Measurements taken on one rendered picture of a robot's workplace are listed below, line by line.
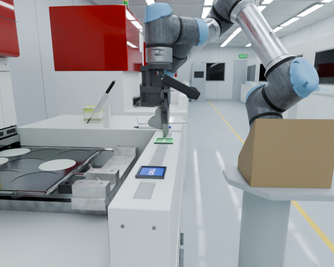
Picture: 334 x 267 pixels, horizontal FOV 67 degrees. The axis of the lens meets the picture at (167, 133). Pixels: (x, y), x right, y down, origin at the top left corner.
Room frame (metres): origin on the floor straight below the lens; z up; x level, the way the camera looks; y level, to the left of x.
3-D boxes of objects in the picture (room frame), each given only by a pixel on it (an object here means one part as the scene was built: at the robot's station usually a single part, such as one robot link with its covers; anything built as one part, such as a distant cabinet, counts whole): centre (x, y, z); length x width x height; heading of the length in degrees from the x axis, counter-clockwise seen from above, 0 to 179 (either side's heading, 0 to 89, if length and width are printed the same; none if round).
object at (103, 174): (0.63, 0.17, 0.89); 0.08 x 0.03 x 0.03; 85
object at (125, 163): (0.71, 0.16, 0.87); 0.36 x 0.08 x 0.03; 175
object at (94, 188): (0.55, 0.18, 0.89); 0.08 x 0.03 x 0.03; 85
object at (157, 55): (0.73, 0.02, 1.21); 0.08 x 0.08 x 0.05
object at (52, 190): (0.70, 0.25, 0.90); 0.38 x 0.01 x 0.01; 175
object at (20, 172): (0.71, 0.43, 0.90); 0.34 x 0.34 x 0.01; 85
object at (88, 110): (1.07, 0.31, 1.00); 0.07 x 0.07 x 0.07; 89
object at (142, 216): (0.61, 0.02, 0.89); 0.55 x 0.09 x 0.14; 175
